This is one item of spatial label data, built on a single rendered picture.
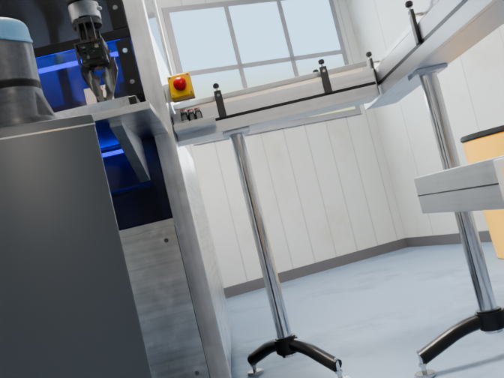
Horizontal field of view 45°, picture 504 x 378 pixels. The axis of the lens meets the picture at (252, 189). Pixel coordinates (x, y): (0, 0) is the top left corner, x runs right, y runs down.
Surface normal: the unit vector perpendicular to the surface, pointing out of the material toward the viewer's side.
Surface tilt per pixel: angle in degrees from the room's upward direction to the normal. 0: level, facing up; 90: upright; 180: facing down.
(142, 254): 90
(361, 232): 90
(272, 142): 90
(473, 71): 90
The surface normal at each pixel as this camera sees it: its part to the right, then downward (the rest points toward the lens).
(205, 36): 0.33, -0.12
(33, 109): 0.60, -0.49
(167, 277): 0.03, -0.06
